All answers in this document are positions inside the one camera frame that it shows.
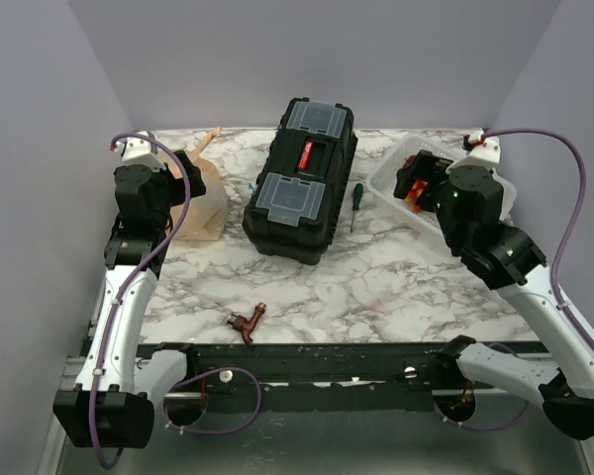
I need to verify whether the translucent orange plastic bag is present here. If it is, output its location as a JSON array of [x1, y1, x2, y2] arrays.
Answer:
[[174, 127, 229, 242]]

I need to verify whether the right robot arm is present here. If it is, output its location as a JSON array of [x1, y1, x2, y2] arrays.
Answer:
[[394, 150, 594, 440]]

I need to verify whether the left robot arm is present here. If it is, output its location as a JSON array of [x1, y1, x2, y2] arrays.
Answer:
[[52, 150, 206, 448]]

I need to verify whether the red yellow cherry bunch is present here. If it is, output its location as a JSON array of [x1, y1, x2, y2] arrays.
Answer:
[[404, 180, 427, 213]]

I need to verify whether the white plastic basket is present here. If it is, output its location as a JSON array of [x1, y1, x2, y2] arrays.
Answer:
[[366, 132, 519, 238]]

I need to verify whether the black plastic toolbox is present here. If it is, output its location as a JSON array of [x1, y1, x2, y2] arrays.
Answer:
[[243, 97, 357, 265]]

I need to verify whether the brown faucet tap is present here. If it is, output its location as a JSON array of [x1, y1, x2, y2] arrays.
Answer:
[[226, 302, 266, 345]]

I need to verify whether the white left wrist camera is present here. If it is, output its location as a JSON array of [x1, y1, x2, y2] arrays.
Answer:
[[111, 138, 165, 171]]

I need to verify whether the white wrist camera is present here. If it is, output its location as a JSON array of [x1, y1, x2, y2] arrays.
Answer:
[[460, 130, 501, 170], [111, 138, 165, 171]]

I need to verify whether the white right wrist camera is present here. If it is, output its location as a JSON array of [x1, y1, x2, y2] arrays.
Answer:
[[460, 130, 501, 170]]

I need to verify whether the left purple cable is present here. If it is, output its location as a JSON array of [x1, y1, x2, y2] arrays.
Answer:
[[87, 132, 189, 470]]

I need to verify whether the green handled screwdriver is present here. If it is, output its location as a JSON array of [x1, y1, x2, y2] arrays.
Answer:
[[350, 183, 364, 232]]

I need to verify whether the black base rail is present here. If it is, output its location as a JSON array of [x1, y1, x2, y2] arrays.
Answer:
[[133, 340, 558, 415]]

